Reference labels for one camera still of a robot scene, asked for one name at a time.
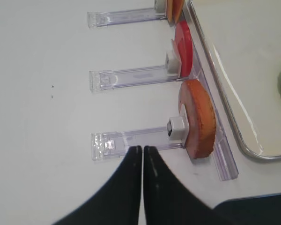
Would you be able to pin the red tomato slice in rack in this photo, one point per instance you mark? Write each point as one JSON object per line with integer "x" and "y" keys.
{"x": 183, "y": 50}

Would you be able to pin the orange cheese slice near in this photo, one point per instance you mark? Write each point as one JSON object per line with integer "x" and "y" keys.
{"x": 177, "y": 9}

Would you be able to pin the white pusher block near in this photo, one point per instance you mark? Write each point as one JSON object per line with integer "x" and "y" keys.
{"x": 178, "y": 127}

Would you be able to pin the clear acrylic left rack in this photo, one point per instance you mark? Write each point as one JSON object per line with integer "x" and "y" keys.
{"x": 116, "y": 144}

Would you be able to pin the orange cheese slice far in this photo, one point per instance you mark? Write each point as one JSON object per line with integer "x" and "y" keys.
{"x": 169, "y": 10}

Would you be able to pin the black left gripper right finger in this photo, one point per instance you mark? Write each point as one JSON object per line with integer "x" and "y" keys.
{"x": 167, "y": 201}

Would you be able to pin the white pusher block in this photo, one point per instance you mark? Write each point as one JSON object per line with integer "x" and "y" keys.
{"x": 178, "y": 127}
{"x": 160, "y": 6}
{"x": 173, "y": 61}

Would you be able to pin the white pusher block far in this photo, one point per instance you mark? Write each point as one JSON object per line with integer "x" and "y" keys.
{"x": 160, "y": 6}

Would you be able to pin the white rectangular serving tray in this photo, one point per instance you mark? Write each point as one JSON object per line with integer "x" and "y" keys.
{"x": 243, "y": 42}

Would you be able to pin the orange bun slice in rack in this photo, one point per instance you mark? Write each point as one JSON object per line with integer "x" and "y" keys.
{"x": 201, "y": 117}

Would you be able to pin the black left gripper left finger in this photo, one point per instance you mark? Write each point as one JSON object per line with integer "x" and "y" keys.
{"x": 117, "y": 202}

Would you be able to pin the orange cheese slice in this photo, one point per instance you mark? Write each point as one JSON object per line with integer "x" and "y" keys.
{"x": 169, "y": 10}
{"x": 177, "y": 9}

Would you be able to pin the white pusher block middle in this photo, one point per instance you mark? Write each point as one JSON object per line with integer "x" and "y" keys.
{"x": 173, "y": 61}

